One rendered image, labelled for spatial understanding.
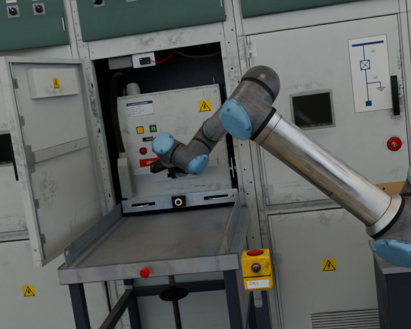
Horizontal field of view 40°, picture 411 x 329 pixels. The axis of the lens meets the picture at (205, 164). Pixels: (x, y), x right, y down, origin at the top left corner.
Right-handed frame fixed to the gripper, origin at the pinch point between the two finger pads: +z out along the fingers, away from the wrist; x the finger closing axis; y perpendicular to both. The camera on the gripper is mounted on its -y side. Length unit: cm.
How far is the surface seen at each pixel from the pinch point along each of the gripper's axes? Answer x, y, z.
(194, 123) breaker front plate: 21.0, 10.0, -6.1
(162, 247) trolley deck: -41, 1, -36
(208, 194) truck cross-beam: -7.5, 12.5, 8.8
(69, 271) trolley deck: -50, -28, -49
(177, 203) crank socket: -11.0, -1.5, 7.8
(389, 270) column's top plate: -57, 76, -44
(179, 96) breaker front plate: 31.9, 4.9, -12.3
